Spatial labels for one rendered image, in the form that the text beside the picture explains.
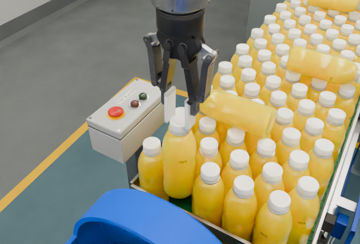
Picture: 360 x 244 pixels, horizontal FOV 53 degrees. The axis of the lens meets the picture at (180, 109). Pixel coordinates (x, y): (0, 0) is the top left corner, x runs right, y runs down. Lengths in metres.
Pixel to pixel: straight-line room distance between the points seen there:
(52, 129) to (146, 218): 2.15
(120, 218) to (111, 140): 0.37
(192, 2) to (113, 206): 0.31
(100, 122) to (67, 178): 1.42
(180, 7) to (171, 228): 0.30
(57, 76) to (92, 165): 1.08
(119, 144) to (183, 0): 0.42
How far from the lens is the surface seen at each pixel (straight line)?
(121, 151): 0.85
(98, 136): 0.88
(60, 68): 3.24
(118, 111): 0.85
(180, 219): 0.50
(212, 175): 0.72
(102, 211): 0.54
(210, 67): 0.59
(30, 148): 2.52
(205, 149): 0.77
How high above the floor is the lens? 1.64
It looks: 39 degrees down
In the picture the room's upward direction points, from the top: straight up
